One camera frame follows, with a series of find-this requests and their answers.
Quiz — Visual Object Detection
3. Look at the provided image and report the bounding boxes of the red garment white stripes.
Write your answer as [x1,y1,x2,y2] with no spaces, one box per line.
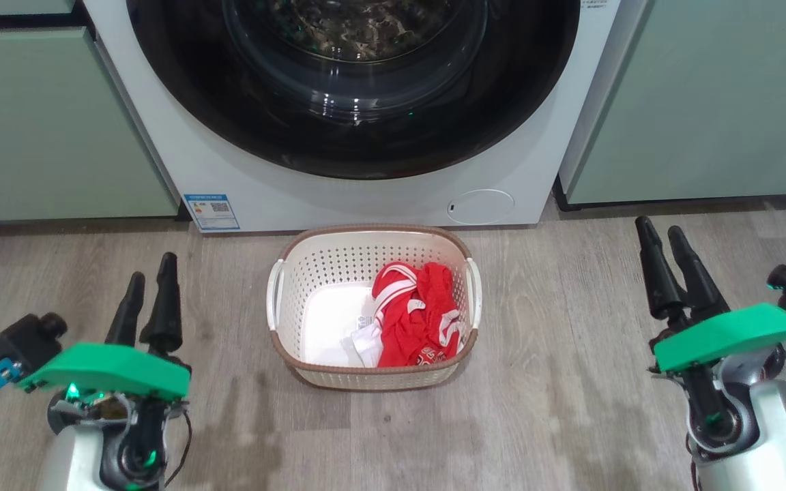
[371,261,469,369]

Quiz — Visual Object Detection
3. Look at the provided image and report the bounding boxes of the thin black left gripper cable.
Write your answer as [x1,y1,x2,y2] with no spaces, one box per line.
[161,409,193,488]

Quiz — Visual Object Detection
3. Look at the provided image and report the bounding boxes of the blue energy label sticker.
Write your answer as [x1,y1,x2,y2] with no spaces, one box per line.
[184,194,240,233]

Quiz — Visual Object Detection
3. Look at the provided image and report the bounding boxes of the white front-load washing machine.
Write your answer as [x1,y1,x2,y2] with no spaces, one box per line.
[83,0,646,234]

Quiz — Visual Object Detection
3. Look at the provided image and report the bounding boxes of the round white filter cover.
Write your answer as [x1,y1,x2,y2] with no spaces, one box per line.
[446,189,515,226]

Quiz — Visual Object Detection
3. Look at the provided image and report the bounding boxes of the pale green cabinet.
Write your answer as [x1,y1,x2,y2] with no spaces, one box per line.
[560,0,786,205]
[0,0,181,224]

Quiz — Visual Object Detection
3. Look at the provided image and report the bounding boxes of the dark round washing machine door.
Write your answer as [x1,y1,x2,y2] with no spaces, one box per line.
[126,0,581,181]

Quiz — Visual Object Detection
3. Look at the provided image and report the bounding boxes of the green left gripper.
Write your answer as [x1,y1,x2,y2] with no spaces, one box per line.
[18,252,190,418]

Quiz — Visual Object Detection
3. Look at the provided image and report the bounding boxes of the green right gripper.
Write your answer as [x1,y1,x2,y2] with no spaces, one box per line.
[635,216,786,374]

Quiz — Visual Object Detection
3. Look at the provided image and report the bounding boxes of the cream laundry basket brown rim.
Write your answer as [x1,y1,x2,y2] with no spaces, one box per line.
[267,225,482,391]

